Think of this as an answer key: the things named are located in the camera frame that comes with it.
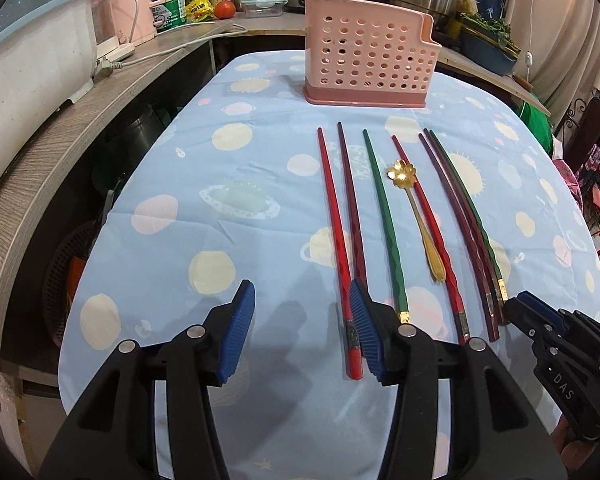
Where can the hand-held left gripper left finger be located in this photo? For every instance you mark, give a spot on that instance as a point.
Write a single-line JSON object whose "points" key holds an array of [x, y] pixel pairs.
{"points": [[237, 330]]}

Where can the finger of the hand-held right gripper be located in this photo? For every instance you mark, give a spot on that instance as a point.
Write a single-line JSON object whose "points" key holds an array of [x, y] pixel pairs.
{"points": [[542, 307], [522, 320]]}

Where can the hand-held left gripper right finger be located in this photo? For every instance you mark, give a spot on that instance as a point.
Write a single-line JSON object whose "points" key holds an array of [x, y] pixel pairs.
{"points": [[367, 335]]}

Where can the red chopstick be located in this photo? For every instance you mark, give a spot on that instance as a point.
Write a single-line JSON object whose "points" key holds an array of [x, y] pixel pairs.
{"points": [[332, 220], [455, 305]]}

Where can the green chopstick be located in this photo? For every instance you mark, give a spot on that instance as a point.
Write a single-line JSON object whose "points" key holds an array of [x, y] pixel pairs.
{"points": [[473, 210], [382, 210]]}

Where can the maroon chopstick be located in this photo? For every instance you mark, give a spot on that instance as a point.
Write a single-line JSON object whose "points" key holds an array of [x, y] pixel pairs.
{"points": [[352, 210], [458, 210], [465, 210]]}

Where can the pink perforated utensil holder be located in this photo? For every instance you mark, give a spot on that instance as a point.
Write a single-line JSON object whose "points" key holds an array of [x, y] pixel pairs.
{"points": [[365, 50]]}

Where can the gold flower spoon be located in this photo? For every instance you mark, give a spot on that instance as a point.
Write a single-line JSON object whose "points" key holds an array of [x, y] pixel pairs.
{"points": [[430, 250]]}

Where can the blue planet print tablecloth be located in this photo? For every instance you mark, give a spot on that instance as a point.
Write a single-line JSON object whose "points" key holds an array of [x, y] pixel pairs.
{"points": [[230, 185]]}

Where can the red mesh basket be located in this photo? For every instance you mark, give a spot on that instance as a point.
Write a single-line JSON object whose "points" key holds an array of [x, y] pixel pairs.
{"points": [[65, 280]]}

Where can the green bag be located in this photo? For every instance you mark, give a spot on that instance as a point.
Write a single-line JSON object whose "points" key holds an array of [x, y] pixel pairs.
{"points": [[537, 120]]}

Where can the dark metal chair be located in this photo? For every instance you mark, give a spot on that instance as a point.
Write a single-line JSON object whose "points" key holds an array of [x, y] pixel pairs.
{"points": [[590, 120]]}

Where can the black pot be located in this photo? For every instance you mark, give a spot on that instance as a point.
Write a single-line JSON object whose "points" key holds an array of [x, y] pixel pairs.
{"points": [[135, 135]]}

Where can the blue planter tray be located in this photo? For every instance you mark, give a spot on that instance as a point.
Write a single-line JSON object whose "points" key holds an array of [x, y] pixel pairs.
{"points": [[490, 57]]}

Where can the beige curtain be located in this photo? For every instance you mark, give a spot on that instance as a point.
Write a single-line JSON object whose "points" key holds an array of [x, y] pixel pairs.
{"points": [[565, 25]]}

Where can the green leafy vegetables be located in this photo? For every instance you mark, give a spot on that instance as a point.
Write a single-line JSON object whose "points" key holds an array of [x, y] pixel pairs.
{"points": [[490, 27]]}

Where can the white power strip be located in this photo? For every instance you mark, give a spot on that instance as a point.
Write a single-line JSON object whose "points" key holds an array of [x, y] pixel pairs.
{"points": [[117, 52]]}

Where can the red tomato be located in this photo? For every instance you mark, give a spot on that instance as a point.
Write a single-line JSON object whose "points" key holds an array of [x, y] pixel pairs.
{"points": [[225, 9]]}

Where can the yellow snack packet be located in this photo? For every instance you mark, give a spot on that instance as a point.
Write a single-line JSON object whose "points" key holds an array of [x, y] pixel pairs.
{"points": [[199, 9]]}

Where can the white tub with blue rim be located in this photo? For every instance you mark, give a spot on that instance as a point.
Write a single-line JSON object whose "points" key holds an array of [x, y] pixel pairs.
{"points": [[20, 85]]}

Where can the pink kitchen appliance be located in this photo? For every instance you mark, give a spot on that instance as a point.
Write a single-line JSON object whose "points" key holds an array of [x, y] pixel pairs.
{"points": [[130, 10]]}

